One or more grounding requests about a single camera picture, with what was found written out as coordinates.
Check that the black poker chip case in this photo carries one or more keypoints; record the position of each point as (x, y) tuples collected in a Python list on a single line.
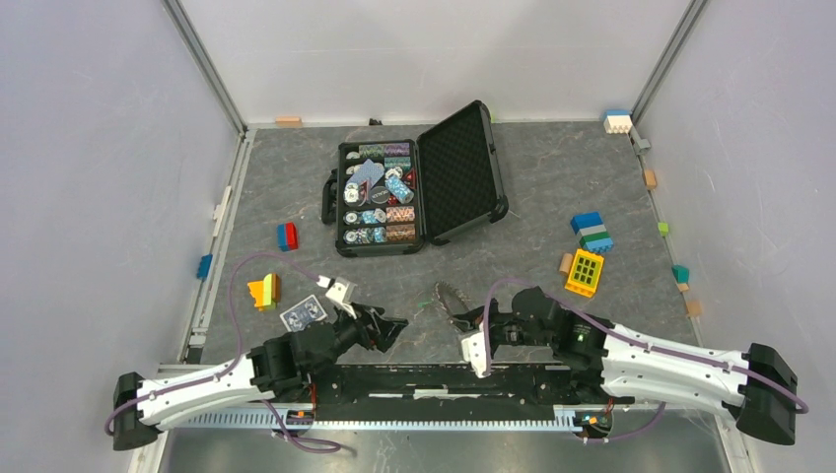
[(442, 184)]

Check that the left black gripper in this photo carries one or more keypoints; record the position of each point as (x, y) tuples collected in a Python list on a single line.
[(384, 330)]

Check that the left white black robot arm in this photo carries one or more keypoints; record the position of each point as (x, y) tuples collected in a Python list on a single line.
[(278, 369)]

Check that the blue brick on left rail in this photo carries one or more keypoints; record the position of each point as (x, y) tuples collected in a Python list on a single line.
[(204, 267)]

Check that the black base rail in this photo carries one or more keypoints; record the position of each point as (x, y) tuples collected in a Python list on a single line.
[(447, 393)]

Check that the wooden cylinder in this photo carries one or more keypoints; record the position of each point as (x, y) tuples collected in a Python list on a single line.
[(566, 264)]

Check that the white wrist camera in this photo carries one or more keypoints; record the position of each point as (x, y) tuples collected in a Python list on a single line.
[(474, 352), (338, 290)]

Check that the blue playing card deck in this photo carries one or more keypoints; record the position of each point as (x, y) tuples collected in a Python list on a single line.
[(299, 316)]

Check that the yellow orange brick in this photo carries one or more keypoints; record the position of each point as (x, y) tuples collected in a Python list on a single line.
[(265, 292)]

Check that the tan block right edge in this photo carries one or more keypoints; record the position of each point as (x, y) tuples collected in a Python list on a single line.
[(693, 308)]

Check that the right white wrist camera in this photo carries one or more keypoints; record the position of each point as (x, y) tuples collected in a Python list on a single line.
[(474, 352)]

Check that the white blue corner brick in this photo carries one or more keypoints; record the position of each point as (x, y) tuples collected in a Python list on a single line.
[(617, 121)]

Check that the yellow window brick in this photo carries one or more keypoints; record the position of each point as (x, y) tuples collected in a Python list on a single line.
[(584, 273)]

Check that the red blue brick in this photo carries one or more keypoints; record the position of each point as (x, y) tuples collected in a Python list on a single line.
[(287, 237)]

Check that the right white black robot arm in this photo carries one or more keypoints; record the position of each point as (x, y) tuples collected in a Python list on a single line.
[(756, 389)]

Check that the teal brick right edge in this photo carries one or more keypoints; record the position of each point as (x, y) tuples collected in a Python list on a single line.
[(680, 273)]

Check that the orange block right edge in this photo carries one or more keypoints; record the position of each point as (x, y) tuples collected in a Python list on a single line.
[(650, 179)]

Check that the blue green brick stack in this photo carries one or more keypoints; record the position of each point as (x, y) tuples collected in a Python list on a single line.
[(592, 233)]

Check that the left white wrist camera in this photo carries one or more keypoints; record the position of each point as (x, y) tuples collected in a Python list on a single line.
[(338, 290)]

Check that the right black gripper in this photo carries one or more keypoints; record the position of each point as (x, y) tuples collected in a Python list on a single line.
[(469, 320)]

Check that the black dealer button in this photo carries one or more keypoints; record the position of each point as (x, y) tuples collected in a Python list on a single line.
[(379, 195)]

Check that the tan wooden block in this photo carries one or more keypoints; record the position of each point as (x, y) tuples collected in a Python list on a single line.
[(288, 121)]

